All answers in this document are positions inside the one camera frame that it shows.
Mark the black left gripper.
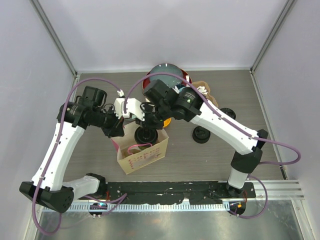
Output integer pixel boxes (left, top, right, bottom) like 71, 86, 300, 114
90, 105, 126, 138

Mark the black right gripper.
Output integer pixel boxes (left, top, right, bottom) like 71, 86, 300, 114
135, 103, 172, 130

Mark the black plastic coffee lid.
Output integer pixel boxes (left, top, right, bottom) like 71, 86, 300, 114
134, 127, 158, 145

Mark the pink paper gift bag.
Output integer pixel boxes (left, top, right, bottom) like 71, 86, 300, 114
110, 122, 169, 175

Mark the green paper cup taken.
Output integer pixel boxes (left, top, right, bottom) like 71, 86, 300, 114
138, 144, 152, 150

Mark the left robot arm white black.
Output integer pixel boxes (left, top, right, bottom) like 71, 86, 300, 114
19, 86, 124, 214

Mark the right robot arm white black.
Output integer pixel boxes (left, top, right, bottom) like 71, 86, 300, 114
143, 79, 268, 198

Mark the blue grey plate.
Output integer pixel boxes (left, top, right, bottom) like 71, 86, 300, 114
150, 63, 183, 87

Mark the orange bowl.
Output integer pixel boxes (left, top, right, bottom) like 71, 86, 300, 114
163, 118, 172, 128

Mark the red round plate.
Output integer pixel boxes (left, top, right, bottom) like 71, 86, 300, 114
142, 69, 192, 92

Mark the remaining black lid stack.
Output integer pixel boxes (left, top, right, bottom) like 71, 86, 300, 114
192, 126, 211, 144

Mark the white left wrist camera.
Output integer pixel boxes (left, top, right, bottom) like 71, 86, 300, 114
113, 89, 130, 119

